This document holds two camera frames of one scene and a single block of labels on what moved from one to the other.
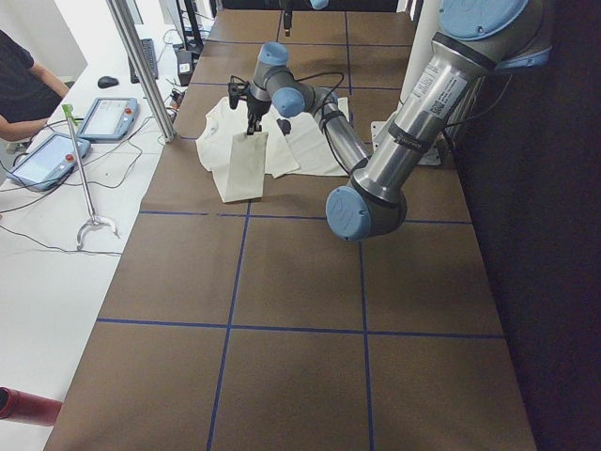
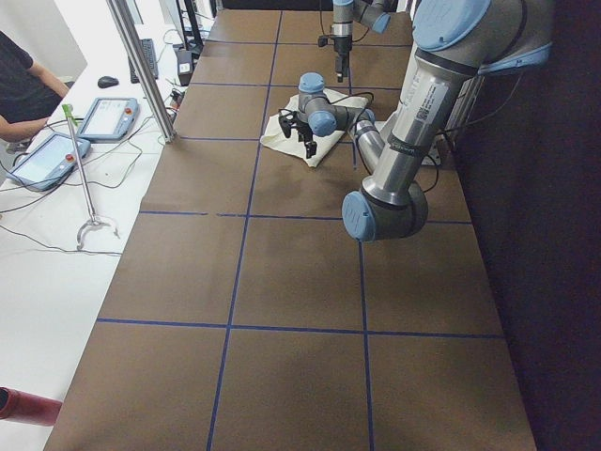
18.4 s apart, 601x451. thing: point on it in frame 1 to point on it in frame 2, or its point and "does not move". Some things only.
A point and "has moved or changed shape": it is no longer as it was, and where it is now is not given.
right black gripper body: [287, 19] to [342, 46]
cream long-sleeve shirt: [241, 163] has moved or changed shape
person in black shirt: [28, 94] does not move
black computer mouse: [105, 82] does not move
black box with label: [185, 64] does not move
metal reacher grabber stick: [92, 220] does not move
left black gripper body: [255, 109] to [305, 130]
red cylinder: [27, 407] does not move
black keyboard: [148, 49] does not move
